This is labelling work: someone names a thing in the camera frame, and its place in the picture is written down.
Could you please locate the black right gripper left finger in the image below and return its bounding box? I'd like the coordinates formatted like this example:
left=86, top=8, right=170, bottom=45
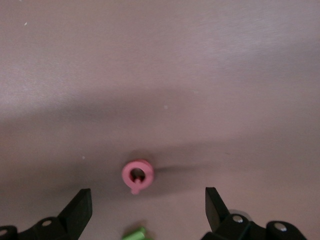
left=0, top=188, right=93, bottom=240

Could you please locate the pink foam letter Q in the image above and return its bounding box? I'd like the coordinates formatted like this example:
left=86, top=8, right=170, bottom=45
left=121, top=159, right=155, bottom=196

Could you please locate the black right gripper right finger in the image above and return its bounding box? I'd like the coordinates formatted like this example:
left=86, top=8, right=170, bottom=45
left=201, top=186, right=307, bottom=240

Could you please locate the green foam letter M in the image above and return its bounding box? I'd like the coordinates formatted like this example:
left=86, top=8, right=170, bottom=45
left=121, top=226, right=147, bottom=240

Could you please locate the brown table cover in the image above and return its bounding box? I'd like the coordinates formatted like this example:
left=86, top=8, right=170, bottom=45
left=0, top=0, right=320, bottom=240

